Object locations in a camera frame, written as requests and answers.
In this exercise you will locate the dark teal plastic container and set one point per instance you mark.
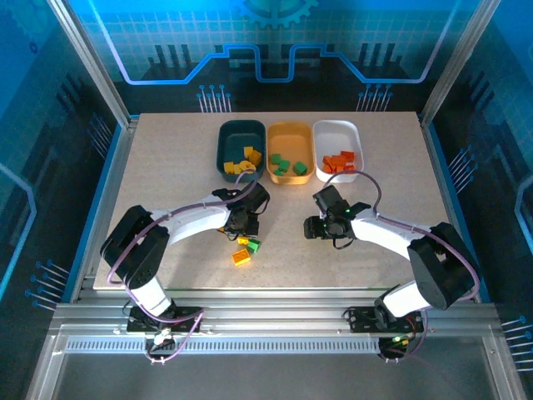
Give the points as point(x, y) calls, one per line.
point(233, 141)

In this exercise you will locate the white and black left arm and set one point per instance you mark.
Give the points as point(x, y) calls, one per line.
point(191, 221)

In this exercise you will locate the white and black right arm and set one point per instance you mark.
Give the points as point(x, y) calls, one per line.
point(383, 233)

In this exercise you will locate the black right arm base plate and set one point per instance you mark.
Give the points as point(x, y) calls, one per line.
point(360, 318)

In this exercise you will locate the aluminium side rail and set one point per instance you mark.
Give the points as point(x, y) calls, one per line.
point(439, 166)
point(118, 166)

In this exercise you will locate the green lego brick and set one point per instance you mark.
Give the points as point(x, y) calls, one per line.
point(284, 165)
point(300, 168)
point(275, 158)
point(279, 172)
point(253, 246)

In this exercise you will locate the aluminium frame cross beam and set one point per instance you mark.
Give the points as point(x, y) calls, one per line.
point(270, 316)

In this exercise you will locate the yellow plastic container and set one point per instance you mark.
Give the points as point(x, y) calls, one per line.
point(289, 139)

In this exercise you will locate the yellow-orange lego brick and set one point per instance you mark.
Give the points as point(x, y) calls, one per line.
point(241, 257)

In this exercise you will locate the aluminium frame post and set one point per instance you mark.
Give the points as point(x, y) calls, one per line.
point(95, 62)
point(457, 62)

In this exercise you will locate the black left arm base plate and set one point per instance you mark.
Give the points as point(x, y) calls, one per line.
point(191, 318)

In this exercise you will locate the white plastic container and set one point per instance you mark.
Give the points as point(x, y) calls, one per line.
point(333, 137)

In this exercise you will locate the slotted metal strip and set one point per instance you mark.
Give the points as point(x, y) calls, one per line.
point(250, 346)

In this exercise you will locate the orange lego brick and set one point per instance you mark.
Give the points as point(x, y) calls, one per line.
point(328, 168)
point(327, 160)
point(336, 161)
point(347, 155)
point(338, 169)
point(349, 168)

